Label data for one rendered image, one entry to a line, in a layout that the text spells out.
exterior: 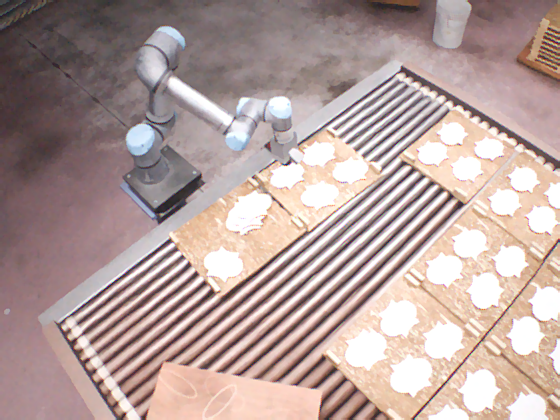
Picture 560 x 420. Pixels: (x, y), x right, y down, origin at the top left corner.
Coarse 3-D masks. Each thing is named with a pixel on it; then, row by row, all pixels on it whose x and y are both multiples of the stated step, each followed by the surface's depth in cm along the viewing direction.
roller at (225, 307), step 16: (400, 160) 193; (384, 176) 189; (368, 192) 186; (352, 208) 184; (320, 224) 178; (304, 240) 174; (288, 256) 171; (272, 272) 168; (240, 288) 165; (256, 288) 166; (224, 304) 162; (208, 320) 159; (192, 336) 156; (176, 352) 154; (144, 368) 150; (160, 368) 152; (128, 384) 147; (112, 400) 144
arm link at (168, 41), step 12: (156, 36) 149; (168, 36) 150; (180, 36) 154; (156, 48) 146; (168, 48) 149; (180, 48) 155; (168, 60) 150; (156, 96) 171; (156, 108) 176; (168, 108) 180; (144, 120) 185; (156, 120) 181; (168, 120) 183; (168, 132) 190
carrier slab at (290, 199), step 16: (304, 144) 200; (336, 144) 198; (336, 160) 193; (304, 176) 190; (320, 176) 189; (368, 176) 187; (272, 192) 186; (288, 192) 186; (352, 192) 183; (288, 208) 181; (304, 208) 181; (336, 208) 179
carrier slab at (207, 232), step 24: (240, 192) 188; (264, 192) 186; (216, 216) 182; (288, 216) 179; (192, 240) 176; (216, 240) 175; (240, 240) 174; (264, 240) 174; (288, 240) 173; (192, 264) 170
